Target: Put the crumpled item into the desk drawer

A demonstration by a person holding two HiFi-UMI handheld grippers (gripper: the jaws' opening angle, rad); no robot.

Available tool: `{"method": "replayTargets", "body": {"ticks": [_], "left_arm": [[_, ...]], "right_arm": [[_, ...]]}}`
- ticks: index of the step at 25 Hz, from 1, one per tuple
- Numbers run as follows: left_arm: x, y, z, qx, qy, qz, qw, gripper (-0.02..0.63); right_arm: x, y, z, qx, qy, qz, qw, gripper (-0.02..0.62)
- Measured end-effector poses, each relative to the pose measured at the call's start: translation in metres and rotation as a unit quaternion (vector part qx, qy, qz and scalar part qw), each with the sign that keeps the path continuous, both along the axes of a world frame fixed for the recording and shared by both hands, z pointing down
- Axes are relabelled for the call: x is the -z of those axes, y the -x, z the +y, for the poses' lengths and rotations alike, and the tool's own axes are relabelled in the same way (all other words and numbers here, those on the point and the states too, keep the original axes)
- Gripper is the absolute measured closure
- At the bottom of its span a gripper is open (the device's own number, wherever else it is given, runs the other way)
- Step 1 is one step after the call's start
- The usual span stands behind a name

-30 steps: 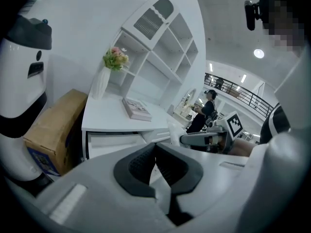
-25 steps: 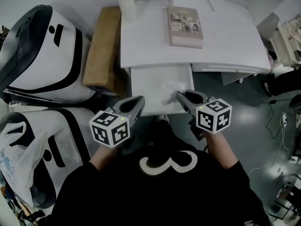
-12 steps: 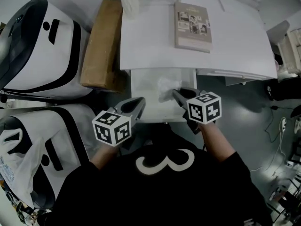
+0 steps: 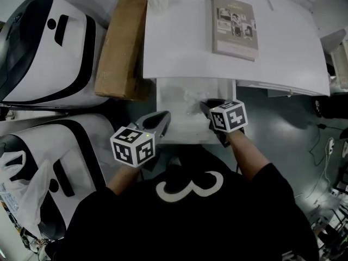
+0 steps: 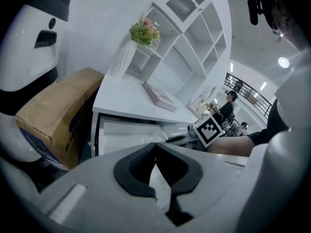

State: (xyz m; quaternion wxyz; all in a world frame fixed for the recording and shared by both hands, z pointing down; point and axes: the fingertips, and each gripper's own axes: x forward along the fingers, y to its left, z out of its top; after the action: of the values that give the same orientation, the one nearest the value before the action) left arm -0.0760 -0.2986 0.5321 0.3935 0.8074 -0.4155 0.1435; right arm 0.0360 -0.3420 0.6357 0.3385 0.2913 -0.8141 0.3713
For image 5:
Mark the white hutch shelf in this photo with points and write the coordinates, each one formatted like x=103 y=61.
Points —
x=189 y=45

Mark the person's white printed shirt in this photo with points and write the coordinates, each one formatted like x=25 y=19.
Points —
x=291 y=93

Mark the white desk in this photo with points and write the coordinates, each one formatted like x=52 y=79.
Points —
x=126 y=98

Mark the white vanity mirror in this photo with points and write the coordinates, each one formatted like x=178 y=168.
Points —
x=207 y=93

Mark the black head-worn camera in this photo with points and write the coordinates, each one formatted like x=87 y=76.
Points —
x=253 y=11

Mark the flat grey box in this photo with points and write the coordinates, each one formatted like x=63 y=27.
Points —
x=160 y=97

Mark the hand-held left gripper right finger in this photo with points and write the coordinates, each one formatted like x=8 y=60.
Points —
x=209 y=176

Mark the white robot with dark cap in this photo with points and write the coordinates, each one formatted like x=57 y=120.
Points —
x=29 y=45

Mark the person's head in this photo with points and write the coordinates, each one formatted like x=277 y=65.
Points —
x=291 y=16

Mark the white desk drawer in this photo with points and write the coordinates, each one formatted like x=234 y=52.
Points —
x=131 y=135

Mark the black balcony railing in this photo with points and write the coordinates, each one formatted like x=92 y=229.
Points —
x=257 y=96

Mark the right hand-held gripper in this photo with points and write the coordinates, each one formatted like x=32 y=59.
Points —
x=209 y=130

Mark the person's right forearm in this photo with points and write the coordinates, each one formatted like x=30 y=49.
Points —
x=230 y=145

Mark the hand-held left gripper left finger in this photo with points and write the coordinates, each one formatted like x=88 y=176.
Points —
x=102 y=178

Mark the white ribbed vase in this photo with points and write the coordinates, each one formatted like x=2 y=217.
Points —
x=122 y=59

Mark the round ceiling lamp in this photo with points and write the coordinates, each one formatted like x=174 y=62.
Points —
x=283 y=62

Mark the brown cardboard box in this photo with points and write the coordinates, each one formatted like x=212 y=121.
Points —
x=56 y=110

